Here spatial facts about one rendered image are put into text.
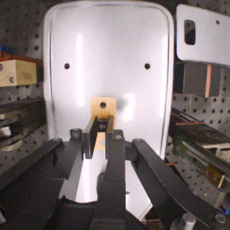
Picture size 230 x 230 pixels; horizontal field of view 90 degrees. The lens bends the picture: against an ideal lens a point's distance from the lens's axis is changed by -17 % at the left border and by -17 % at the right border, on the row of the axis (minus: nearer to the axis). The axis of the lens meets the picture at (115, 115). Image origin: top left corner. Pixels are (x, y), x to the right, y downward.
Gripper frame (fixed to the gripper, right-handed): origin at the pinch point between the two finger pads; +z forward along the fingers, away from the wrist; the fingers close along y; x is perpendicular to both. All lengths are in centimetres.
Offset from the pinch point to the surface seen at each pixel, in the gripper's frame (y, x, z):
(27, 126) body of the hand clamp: -13.2, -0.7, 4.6
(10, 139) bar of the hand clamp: -13.1, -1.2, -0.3
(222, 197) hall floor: 166, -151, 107
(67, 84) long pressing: -6.0, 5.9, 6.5
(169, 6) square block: 13.8, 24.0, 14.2
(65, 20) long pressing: -6.3, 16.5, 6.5
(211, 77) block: 20.9, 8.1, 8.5
